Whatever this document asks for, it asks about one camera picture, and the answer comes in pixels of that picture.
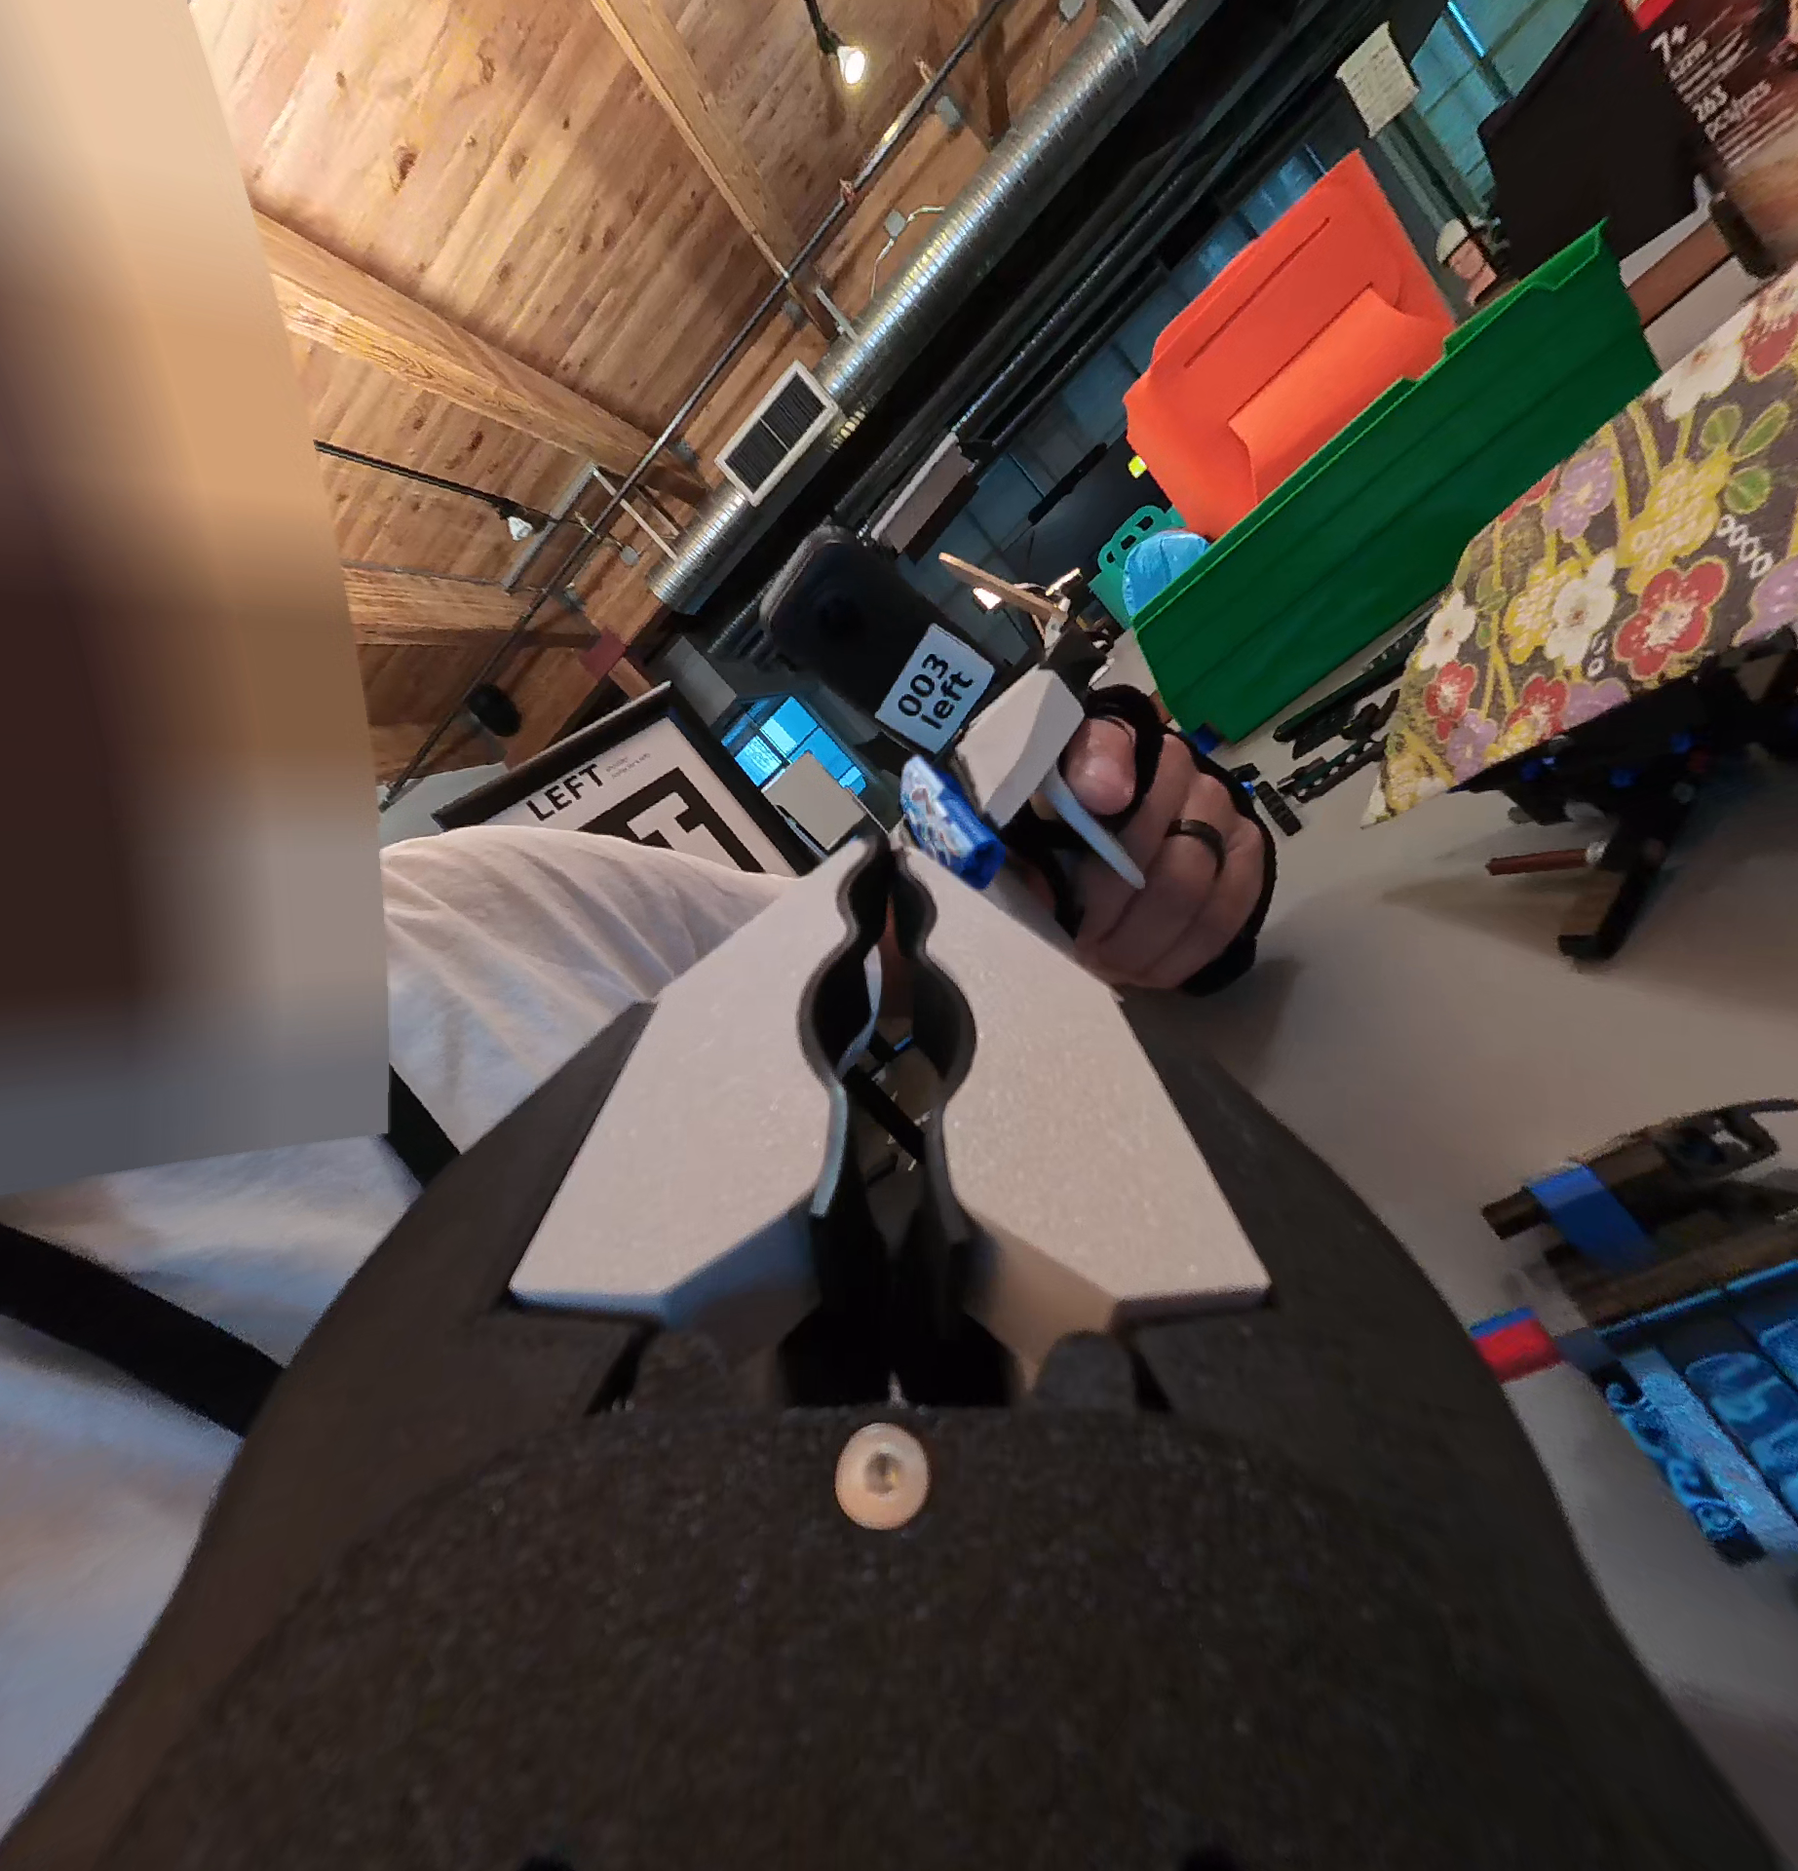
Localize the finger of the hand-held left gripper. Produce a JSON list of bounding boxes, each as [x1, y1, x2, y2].
[[954, 672, 1090, 832]]

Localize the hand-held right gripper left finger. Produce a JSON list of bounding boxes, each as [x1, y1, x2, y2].
[[507, 836, 906, 1377]]

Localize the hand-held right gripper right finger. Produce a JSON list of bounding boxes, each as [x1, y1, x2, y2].
[[887, 848, 1273, 1391]]

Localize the scattered lego pieces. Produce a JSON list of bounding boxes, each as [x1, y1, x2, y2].
[[1232, 687, 1413, 838]]

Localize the red blue lego piece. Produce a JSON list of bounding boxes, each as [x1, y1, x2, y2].
[[1469, 1308, 1565, 1383]]

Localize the black lego vehicle chassis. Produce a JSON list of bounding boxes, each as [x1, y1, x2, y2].
[[1453, 629, 1798, 958]]

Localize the blue panelled lego assembly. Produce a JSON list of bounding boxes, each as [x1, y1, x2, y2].
[[1483, 1098, 1798, 1567]]

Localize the black lego set box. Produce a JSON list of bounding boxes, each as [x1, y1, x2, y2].
[[1479, 0, 1798, 287]]

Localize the person's left hand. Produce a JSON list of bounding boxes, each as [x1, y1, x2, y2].
[[1060, 717, 1273, 996]]

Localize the white air vent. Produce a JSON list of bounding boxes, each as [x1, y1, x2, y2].
[[717, 364, 843, 506]]

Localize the green tote bag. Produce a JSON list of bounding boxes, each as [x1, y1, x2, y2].
[[1093, 504, 1182, 590]]

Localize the light blue bag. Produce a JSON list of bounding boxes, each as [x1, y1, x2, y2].
[[1127, 528, 1214, 623]]

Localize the framed marker sign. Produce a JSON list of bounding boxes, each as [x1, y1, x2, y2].
[[434, 686, 804, 880]]

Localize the green plastic bin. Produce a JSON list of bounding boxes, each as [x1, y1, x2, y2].
[[1132, 219, 1664, 748]]

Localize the orange plastic bin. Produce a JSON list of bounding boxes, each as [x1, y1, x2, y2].
[[1127, 151, 1460, 543]]

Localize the floral patterned cloth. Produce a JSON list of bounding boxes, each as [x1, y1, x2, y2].
[[1365, 241, 1798, 827]]

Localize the white paper notice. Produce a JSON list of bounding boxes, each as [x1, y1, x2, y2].
[[1337, 21, 1413, 125]]

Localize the silver ventilation duct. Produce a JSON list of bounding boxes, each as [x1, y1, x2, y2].
[[648, 6, 1148, 617]]

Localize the black chest harness strap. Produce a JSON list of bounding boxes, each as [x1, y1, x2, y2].
[[0, 1201, 290, 1437]]

